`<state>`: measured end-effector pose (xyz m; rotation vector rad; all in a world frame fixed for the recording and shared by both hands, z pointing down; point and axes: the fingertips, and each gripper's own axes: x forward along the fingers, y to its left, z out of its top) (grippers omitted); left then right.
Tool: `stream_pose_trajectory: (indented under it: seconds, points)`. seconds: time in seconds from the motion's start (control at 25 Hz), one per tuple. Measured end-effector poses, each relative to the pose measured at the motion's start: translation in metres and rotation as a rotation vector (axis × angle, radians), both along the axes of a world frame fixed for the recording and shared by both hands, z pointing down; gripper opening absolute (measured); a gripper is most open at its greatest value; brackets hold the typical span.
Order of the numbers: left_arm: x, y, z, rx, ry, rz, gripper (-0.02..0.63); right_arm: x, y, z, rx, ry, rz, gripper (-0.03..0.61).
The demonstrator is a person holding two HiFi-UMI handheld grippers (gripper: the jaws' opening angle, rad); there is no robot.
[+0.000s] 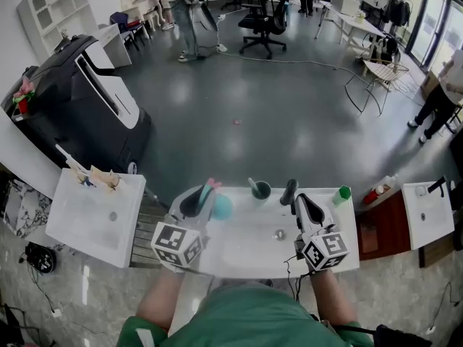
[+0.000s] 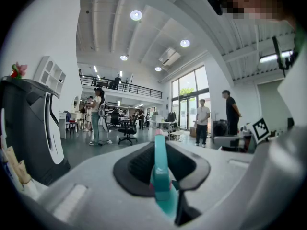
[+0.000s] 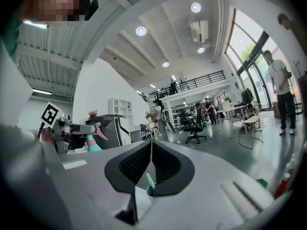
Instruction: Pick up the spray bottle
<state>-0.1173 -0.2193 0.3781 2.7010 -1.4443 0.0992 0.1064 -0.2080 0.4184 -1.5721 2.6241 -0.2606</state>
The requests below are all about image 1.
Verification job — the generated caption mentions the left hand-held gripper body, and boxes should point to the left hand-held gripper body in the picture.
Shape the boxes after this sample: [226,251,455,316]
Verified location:
[150,214,209,274]

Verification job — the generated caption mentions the black office chair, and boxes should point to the black office chair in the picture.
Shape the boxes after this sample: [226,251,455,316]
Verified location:
[237,0,289,61]

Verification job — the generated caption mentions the wide white sink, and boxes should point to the wide white sink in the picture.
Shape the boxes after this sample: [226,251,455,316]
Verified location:
[201,186,361,280]

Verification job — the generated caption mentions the white shoulder strap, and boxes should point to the white shoulder strap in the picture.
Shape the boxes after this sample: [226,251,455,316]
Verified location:
[135,327,157,347]

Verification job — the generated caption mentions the long white table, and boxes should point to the long white table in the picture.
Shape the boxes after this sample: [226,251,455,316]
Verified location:
[313,0,387,78]

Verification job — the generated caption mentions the teal cup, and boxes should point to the teal cup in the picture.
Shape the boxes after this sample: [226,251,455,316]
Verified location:
[250,180,273,200]

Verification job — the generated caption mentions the marble counter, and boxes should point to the marble counter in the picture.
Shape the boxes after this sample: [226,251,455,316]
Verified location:
[2,178,54,239]

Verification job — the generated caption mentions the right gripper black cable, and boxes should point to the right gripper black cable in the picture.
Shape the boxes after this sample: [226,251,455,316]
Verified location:
[282,254,313,303]

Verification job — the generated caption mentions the wire frame chair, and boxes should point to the wire frame chair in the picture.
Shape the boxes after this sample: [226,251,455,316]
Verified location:
[344,59,410,118]

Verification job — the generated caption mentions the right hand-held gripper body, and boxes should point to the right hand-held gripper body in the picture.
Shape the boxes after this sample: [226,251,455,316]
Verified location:
[294,223,352,273]

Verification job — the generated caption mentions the red flower pot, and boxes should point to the red flower pot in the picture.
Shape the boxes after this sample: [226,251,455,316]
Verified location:
[12,77,36,116]

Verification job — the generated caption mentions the person's green shirt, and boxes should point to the person's green shirt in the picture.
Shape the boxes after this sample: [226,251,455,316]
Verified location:
[114,283,376,347]

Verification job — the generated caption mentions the black round floor device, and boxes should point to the black round floor device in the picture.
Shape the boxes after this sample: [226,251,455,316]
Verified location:
[24,241,58,275]

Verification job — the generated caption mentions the red bottle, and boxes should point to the red bottle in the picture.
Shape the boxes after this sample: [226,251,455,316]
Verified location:
[362,185,385,205]

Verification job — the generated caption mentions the bamboo toothbrush holder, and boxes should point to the bamboo toothbrush holder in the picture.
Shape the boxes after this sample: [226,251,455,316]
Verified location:
[88,164,123,192]

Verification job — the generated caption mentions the slim black faucet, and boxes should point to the slim black faucet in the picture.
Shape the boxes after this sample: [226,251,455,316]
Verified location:
[427,175,449,198]

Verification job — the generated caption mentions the person's left forearm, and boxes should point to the person's left forearm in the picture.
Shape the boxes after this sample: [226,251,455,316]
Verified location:
[135,267,187,335]

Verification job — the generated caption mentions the thick black faucet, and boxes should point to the thick black faucet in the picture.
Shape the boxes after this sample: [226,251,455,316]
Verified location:
[279,179,300,216]

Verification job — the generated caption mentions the small white sink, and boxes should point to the small white sink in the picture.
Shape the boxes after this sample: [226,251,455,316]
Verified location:
[401,180,456,252]

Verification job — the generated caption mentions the wooden slat rack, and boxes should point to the wooden slat rack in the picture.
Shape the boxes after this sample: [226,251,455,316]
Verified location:
[129,192,171,270]

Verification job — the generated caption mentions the glass doors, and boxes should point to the glass doors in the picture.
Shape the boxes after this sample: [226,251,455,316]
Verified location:
[407,0,463,76]

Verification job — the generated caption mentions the white shelf cabinet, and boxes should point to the white shelf cabinet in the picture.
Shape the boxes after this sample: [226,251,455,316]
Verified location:
[15,0,99,61]

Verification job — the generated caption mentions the square white sink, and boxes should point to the square white sink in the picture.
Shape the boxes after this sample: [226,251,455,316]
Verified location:
[44,167,147,269]

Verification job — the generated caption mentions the white desk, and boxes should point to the white desk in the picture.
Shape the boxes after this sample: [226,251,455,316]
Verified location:
[96,22,134,69]

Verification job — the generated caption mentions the clothes rack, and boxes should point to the clothes rack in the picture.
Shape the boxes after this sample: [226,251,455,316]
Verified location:
[382,0,414,27]

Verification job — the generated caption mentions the person's right forearm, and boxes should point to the person's right forearm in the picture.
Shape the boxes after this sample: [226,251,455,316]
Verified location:
[310,267,360,327]

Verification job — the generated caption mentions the brown wooden cabinet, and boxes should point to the brown wooden cabinet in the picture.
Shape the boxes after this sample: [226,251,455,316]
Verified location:
[355,189,414,262]

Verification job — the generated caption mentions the black and white machine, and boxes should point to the black and white machine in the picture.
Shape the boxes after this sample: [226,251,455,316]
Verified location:
[1,34,153,176]

